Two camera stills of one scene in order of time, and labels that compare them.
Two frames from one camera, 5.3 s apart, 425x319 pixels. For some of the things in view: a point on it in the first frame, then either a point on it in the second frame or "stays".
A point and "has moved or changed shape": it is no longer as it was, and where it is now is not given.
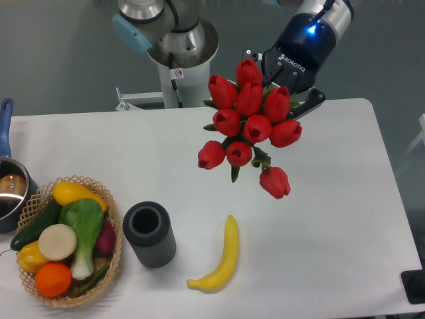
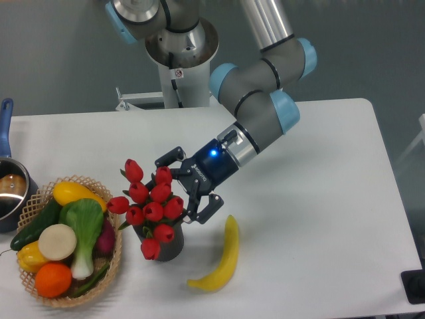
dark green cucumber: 30,232 stays
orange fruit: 53,280 stays
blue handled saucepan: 18,192 stays
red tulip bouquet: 249,113 has moved or changed shape
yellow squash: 65,192 stays
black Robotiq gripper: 304,50 -> 202,173
